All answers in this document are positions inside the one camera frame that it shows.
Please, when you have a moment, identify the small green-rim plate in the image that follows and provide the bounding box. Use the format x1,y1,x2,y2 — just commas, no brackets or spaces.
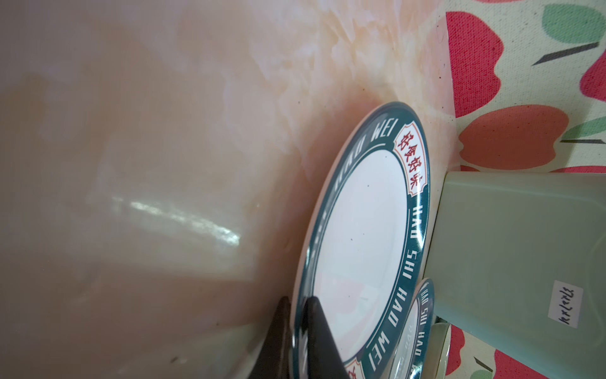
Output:
290,102,431,378
388,278,435,379

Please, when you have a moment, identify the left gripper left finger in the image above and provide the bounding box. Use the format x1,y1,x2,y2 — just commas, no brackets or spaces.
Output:
248,296,291,379

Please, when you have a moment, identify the cream floral plate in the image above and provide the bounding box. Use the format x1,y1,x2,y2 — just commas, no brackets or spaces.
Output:
421,322,451,379

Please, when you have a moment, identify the green plastic bin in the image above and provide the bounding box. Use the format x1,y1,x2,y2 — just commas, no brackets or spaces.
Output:
425,171,605,378

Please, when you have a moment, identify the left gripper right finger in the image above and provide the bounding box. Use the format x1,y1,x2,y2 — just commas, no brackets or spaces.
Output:
302,296,350,379

